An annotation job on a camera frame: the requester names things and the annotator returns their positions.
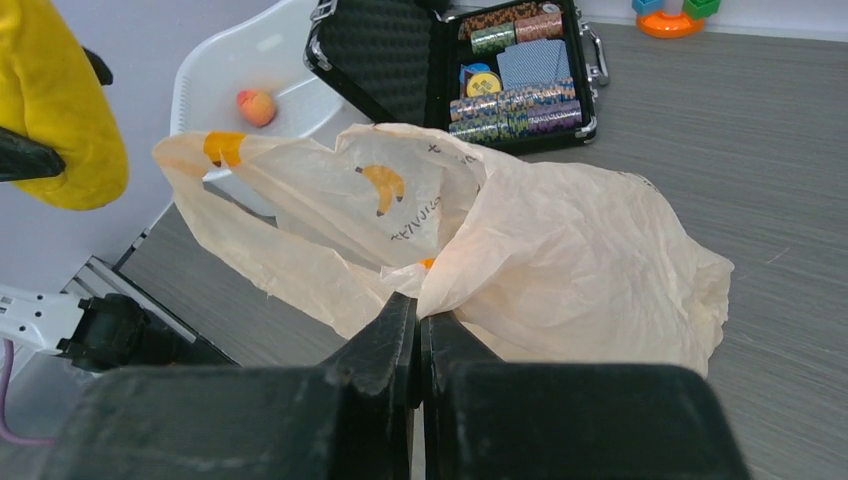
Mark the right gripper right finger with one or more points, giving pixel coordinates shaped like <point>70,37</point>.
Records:
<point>486,418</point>

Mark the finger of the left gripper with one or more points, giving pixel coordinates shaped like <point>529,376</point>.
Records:
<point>100,68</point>
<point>26,159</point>

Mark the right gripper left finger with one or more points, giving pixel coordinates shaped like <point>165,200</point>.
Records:
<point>347,417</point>

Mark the yellow fake banana piece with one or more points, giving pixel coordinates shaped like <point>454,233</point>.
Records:
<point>50,94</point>

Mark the translucent plastic bag banana print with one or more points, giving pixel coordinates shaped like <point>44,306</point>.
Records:
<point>546,261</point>

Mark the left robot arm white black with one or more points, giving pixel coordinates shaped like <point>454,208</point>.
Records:
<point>97,333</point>

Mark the orange fake peach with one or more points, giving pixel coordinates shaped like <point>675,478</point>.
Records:
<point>257,107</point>

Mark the white plastic basin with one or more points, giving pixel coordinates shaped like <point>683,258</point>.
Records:
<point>265,53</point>

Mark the black poker chip case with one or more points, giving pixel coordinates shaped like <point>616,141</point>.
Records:
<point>512,77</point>

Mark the blue toy cube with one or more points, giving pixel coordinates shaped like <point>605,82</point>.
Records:
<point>647,7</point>

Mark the green toy cube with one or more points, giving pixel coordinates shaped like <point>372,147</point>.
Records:
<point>697,10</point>

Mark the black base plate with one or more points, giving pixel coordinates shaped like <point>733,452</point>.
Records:
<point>186,346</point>

